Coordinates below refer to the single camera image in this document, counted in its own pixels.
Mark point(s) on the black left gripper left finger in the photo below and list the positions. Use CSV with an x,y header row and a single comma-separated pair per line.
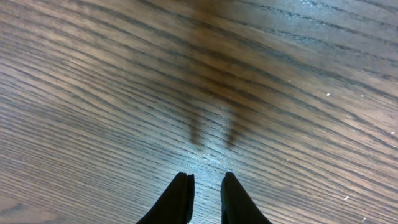
x,y
175,205

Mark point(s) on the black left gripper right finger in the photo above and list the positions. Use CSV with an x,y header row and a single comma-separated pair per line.
x,y
237,206

